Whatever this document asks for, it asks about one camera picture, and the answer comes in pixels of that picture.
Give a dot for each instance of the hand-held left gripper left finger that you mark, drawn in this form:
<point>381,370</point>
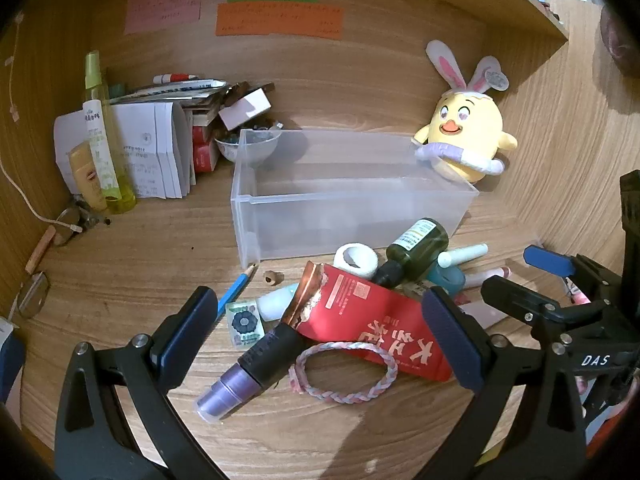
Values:
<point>192,325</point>

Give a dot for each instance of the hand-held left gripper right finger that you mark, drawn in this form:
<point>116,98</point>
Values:
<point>450,340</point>

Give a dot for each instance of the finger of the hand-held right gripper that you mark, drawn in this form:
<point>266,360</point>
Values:
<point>547,260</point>
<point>520,297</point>

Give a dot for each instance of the pale pink marker pen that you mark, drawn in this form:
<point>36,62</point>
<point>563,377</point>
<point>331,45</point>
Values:
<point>487,276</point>

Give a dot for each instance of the small flower print packet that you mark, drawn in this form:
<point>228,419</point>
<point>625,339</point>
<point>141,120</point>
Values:
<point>243,322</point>

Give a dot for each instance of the blue pencil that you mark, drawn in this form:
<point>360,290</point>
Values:
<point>235,287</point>

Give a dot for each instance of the blue tape roll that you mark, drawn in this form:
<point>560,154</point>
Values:
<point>447,279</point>

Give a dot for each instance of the white and green tube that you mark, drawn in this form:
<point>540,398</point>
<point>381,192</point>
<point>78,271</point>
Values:
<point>467,254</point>

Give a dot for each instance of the purple and black bottle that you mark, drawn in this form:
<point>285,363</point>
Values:
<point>250,365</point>

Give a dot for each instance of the mint and white tube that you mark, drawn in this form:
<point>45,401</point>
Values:
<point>275,302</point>

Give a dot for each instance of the dark green bottle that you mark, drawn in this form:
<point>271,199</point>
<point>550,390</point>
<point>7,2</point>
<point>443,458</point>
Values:
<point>417,247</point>

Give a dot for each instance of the red box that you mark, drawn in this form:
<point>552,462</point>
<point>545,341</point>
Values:
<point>350,310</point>

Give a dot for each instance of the white tape roll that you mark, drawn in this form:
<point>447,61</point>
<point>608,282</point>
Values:
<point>367,260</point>

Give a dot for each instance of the clear plastic storage box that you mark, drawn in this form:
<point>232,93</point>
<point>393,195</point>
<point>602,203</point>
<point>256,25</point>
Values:
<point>340,210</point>

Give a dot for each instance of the wooden bead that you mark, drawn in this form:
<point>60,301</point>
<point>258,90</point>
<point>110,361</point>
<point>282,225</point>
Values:
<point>271,278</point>

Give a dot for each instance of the yellow chick plush toy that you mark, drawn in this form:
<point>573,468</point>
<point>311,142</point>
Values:
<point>465,125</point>

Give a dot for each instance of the round glass lens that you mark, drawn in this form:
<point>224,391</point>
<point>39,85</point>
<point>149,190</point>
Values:
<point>32,295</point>

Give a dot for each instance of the wooden stick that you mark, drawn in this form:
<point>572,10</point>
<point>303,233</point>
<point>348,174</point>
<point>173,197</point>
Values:
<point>41,249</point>

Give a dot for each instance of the red boxes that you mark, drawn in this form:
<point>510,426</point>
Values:
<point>204,152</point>

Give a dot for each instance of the folded white paper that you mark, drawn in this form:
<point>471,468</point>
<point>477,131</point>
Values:
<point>150,150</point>

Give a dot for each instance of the white bowl of trinkets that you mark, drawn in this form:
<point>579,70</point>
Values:
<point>230,147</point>

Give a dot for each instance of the yellow cream tube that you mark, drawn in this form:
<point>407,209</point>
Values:
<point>85,175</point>

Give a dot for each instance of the blue and white box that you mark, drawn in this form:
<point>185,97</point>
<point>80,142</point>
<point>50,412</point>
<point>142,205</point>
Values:
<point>11,360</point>

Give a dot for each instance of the yellow-green spray bottle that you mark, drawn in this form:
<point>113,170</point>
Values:
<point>102,145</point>

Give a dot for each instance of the small white and pink box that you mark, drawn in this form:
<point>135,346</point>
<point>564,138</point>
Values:
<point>245,107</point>

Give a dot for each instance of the dark round object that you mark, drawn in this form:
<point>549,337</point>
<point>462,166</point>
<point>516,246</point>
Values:
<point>620,42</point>

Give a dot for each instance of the stack of papers and booklets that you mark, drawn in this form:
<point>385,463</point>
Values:
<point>175,91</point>

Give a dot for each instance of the red and white marker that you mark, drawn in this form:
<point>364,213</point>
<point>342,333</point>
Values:
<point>175,78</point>

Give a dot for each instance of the orange paper note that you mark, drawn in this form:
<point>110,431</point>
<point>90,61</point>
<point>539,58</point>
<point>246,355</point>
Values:
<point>280,20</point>

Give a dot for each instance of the pink paper note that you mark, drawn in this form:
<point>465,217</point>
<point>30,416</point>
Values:
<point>162,7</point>

